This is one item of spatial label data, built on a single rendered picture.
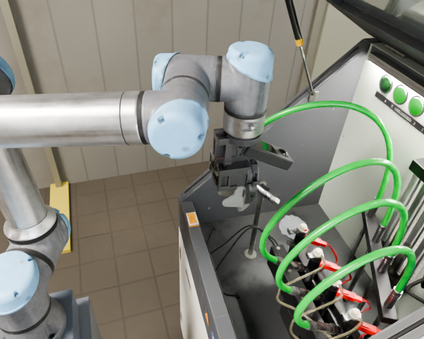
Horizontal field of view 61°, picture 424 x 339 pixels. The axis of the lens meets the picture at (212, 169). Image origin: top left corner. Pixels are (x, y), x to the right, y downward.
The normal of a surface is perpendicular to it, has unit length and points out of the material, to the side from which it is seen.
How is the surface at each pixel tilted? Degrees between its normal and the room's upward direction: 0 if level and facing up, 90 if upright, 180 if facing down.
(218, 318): 0
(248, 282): 0
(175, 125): 90
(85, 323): 0
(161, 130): 90
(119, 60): 90
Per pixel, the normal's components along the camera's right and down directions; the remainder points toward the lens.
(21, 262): 0.04, -0.69
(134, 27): 0.31, 0.62
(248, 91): -0.04, 0.63
